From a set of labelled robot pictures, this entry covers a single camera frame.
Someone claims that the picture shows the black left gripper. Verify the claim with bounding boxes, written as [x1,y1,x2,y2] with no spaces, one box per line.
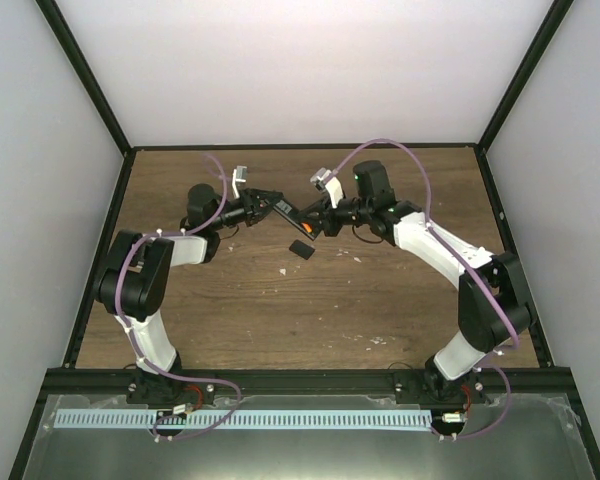
[209,188,282,232]

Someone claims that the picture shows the black remote control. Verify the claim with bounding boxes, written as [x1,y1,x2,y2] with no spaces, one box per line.
[274,198,322,241]

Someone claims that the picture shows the black battery compartment cover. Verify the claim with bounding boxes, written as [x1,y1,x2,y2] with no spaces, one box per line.
[289,240,315,260]

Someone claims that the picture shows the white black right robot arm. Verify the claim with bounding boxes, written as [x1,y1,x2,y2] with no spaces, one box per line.
[300,160,538,403]

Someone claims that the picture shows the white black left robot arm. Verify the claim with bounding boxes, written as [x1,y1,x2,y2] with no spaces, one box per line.
[94,183,283,404]

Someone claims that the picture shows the clear plastic front sheet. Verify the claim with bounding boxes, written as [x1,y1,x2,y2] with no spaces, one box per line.
[23,394,595,479]

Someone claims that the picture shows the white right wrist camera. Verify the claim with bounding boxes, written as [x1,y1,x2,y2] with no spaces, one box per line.
[310,168,345,209]

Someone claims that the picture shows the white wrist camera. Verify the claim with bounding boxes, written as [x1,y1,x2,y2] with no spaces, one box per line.
[310,168,345,209]
[231,165,248,199]

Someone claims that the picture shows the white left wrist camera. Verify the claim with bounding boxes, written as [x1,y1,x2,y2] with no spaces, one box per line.
[231,165,248,199]

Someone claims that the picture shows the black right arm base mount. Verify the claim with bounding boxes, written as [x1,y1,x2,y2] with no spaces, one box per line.
[391,368,485,405]

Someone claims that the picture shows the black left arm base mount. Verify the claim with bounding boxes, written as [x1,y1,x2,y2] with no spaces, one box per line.
[127,367,215,407]

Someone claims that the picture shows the light blue slotted cable duct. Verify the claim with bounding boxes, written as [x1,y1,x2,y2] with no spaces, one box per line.
[53,409,432,431]

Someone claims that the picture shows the black aluminium front rail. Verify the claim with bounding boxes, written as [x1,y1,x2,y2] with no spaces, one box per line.
[38,367,576,401]

